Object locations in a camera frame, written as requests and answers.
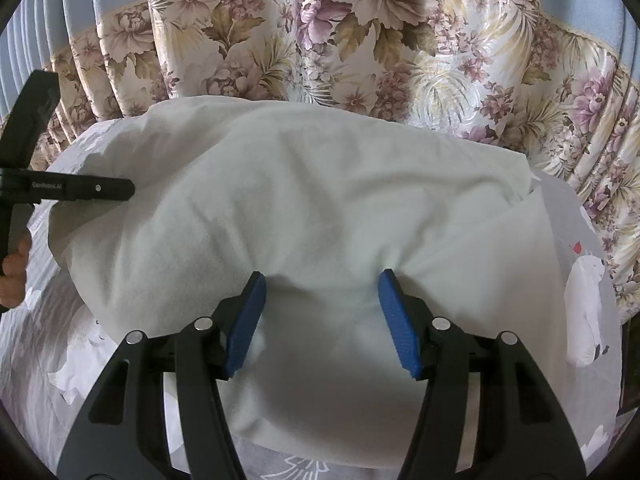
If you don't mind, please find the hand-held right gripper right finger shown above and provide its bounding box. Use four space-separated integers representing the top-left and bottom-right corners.
378 269 586 480

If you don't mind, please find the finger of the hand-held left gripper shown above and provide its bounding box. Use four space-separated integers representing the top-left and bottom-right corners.
20 170 136 204

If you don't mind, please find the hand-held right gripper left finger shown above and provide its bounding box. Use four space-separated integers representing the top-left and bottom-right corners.
57 271 267 480

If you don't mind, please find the pale hooded jacket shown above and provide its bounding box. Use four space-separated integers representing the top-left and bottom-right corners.
47 94 573 458

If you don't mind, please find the person's left hand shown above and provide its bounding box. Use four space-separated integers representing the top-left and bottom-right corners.
0 235 32 313

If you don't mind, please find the grey bear print bedsheet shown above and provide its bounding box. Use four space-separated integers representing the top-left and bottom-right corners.
0 120 626 480

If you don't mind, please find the floral and blue curtain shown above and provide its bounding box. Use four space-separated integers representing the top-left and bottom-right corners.
0 0 640 323

